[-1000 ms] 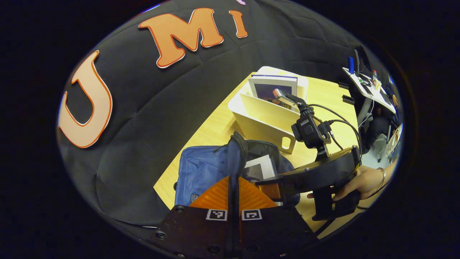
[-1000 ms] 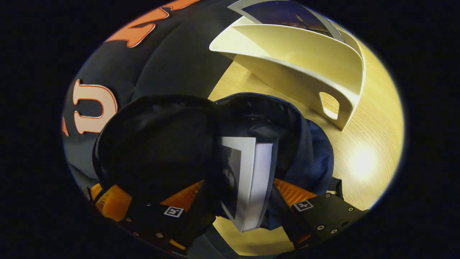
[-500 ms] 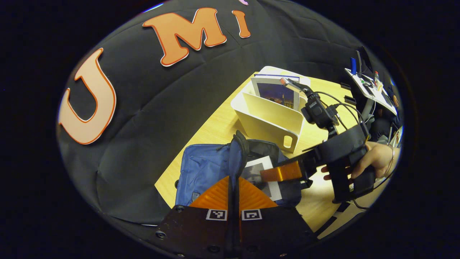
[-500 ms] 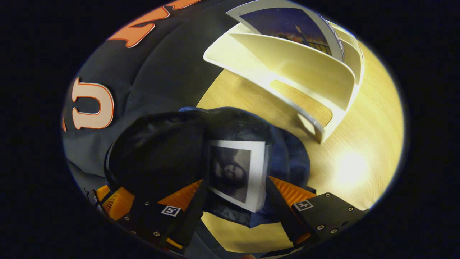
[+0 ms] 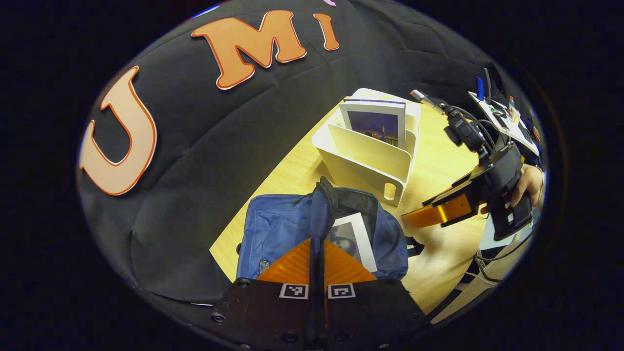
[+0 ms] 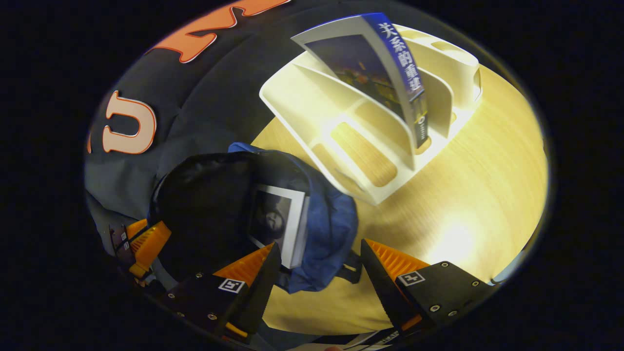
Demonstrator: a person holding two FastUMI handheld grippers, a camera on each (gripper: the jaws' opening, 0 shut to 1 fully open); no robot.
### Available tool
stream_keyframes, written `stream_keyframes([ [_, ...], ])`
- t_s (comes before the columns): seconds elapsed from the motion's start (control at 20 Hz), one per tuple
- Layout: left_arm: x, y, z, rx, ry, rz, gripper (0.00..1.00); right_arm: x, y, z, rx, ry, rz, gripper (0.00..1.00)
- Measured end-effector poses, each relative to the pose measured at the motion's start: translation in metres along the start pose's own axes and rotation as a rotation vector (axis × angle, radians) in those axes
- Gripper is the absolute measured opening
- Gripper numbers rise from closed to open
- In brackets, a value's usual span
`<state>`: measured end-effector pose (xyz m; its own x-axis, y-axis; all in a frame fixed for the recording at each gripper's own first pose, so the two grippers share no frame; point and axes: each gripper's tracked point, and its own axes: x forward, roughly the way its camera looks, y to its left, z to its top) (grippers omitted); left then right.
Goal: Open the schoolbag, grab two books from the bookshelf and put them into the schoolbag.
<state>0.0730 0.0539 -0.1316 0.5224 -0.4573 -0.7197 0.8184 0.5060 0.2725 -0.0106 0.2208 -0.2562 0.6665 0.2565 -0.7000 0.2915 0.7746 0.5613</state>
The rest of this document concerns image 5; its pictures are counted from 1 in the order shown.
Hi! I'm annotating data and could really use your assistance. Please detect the white furniture edge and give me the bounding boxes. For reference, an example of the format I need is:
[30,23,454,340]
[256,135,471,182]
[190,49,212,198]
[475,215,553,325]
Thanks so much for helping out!
[431,234,537,325]

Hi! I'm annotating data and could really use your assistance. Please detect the dark blue cover book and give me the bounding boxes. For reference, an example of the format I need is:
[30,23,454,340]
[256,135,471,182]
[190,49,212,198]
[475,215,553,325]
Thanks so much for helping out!
[339,97,407,149]

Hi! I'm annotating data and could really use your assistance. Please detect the white plastic bookshelf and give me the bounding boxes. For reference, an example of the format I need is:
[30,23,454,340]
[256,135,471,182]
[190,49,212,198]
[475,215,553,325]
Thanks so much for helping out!
[311,88,422,208]

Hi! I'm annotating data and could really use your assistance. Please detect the grey portrait cover book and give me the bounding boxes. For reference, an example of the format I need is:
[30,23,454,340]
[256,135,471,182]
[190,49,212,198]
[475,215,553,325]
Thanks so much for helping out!
[328,212,378,273]

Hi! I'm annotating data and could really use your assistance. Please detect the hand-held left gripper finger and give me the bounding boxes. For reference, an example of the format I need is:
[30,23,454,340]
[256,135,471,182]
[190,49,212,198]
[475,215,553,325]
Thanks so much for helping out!
[318,239,432,351]
[211,238,318,351]

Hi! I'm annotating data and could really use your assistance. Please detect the cluttered white side desk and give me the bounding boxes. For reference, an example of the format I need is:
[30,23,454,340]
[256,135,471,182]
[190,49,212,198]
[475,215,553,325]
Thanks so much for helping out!
[468,68,541,156]

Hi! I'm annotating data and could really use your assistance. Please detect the blue schoolbag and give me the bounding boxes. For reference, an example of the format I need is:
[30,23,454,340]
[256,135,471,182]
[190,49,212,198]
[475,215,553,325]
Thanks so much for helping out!
[235,176,425,282]

